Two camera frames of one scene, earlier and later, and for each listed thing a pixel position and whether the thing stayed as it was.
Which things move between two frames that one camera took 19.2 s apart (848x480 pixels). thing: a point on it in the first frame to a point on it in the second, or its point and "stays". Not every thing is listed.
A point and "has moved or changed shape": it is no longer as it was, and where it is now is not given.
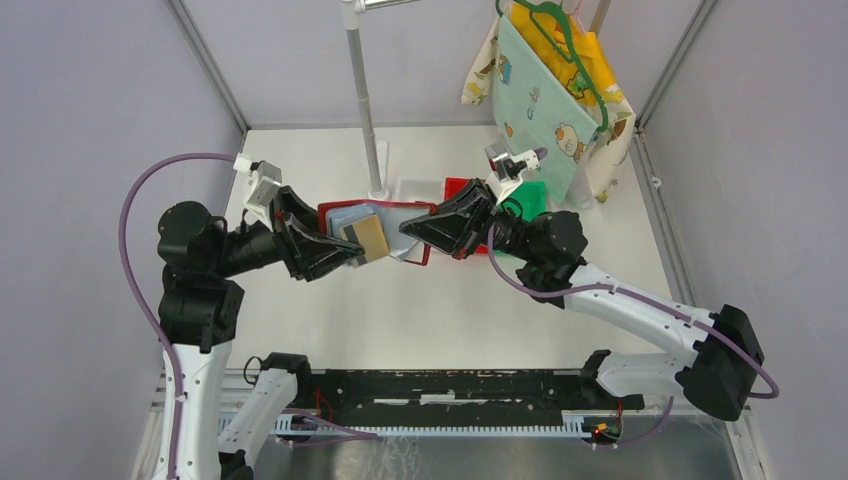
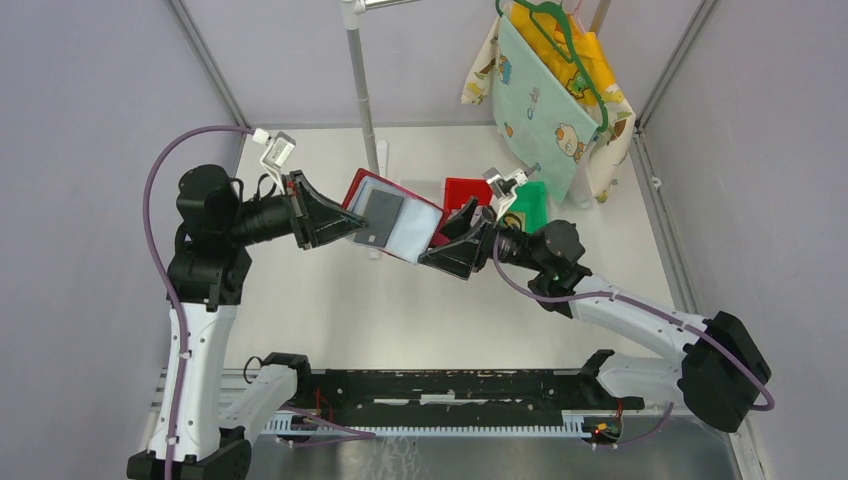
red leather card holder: [333, 216] has moved or changed shape
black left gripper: [305, 254] to [316, 217]
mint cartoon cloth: [536, 109] stays
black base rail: [443, 391] stays
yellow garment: [589, 49] stays
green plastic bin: [532, 198] stays
